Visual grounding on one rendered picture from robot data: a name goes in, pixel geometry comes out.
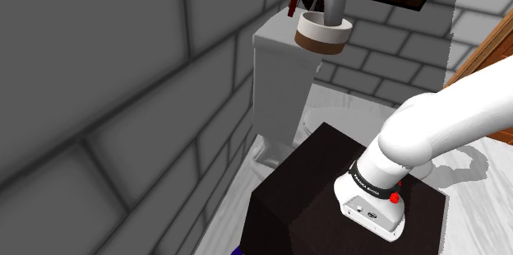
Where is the grey cup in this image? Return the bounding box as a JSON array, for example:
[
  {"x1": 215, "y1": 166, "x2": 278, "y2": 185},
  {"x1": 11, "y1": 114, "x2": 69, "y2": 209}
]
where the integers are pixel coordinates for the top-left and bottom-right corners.
[{"x1": 322, "y1": 0, "x2": 348, "y2": 27}]

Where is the white and brown bowl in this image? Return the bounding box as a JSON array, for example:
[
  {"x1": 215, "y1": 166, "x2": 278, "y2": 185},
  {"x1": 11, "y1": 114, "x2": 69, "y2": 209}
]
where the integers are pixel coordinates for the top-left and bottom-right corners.
[{"x1": 294, "y1": 10, "x2": 354, "y2": 56}]

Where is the white toilet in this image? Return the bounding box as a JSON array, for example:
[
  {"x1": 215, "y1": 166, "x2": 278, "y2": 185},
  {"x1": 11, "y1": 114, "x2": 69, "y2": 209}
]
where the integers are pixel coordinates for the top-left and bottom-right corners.
[{"x1": 250, "y1": 5, "x2": 402, "y2": 175}]

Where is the dark robot stand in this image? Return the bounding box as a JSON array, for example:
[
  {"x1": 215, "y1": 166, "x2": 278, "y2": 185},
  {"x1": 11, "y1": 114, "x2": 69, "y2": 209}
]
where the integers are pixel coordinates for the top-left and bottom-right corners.
[{"x1": 238, "y1": 121, "x2": 449, "y2": 255}]

